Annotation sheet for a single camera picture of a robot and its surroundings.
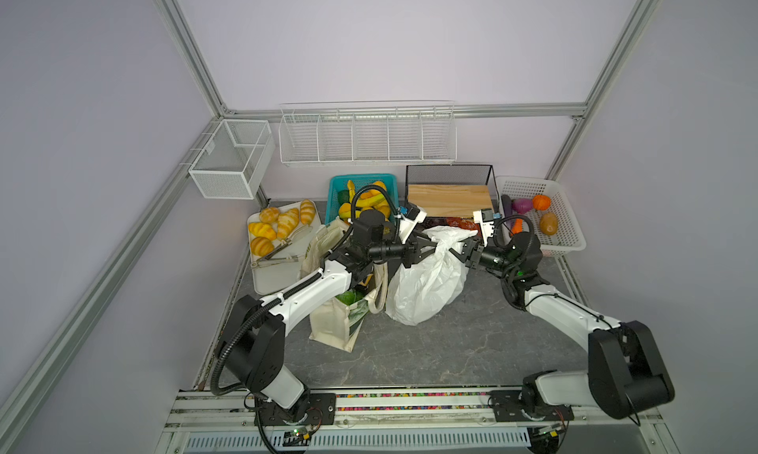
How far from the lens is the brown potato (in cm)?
108

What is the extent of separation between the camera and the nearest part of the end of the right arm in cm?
69

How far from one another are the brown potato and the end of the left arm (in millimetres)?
605
